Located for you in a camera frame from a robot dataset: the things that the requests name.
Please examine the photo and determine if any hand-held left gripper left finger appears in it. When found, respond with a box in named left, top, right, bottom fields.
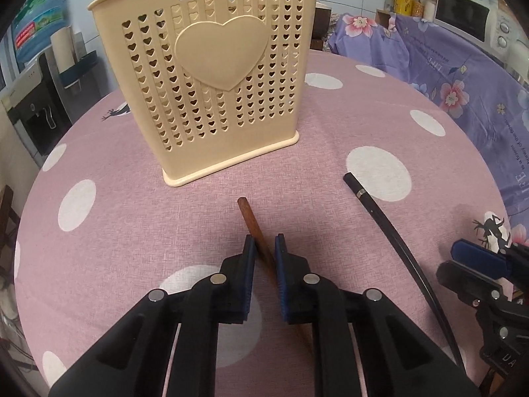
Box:
left=49, top=234, right=259, bottom=397

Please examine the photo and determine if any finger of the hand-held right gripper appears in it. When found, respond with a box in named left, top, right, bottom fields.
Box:
left=450, top=239, right=513, bottom=277
left=436, top=259, right=503, bottom=304

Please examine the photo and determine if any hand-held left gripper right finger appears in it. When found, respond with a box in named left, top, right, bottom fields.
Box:
left=274, top=234, right=482, bottom=397

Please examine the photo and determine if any brown wooden chopstick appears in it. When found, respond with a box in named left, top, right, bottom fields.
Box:
left=237, top=197, right=313, bottom=350

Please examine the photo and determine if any black chopstick with silver band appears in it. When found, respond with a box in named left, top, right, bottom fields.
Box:
left=343, top=171, right=464, bottom=376

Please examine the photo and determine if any beige plastic utensil holder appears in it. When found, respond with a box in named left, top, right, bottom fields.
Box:
left=87, top=0, right=323, bottom=187

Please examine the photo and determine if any pink polka dot tablecloth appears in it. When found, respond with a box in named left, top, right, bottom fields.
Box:
left=14, top=50, right=515, bottom=397

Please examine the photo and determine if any purple floral cloth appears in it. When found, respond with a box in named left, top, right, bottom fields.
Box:
left=328, top=10, right=529, bottom=257

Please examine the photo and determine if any white microwave oven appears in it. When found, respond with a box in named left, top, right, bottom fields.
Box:
left=434, top=0, right=529, bottom=71

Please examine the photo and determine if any wooden stool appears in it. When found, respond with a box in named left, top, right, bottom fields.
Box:
left=0, top=184, right=19, bottom=257

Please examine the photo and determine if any water dispenser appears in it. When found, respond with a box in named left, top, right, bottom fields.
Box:
left=6, top=52, right=75, bottom=158

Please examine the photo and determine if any blue water jug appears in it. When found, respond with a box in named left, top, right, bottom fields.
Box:
left=10, top=0, right=69, bottom=65

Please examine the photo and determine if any teal wall rack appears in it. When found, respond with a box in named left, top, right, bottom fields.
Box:
left=58, top=50, right=102, bottom=92

